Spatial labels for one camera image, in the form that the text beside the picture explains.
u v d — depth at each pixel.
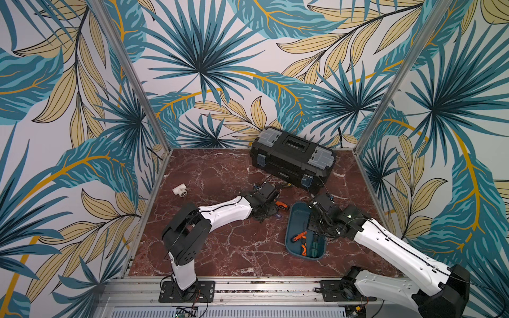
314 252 0.80
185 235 0.46
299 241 0.86
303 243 0.84
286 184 1.03
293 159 0.93
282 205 0.95
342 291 0.68
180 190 0.98
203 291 0.74
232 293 0.75
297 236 0.85
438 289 0.39
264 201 0.69
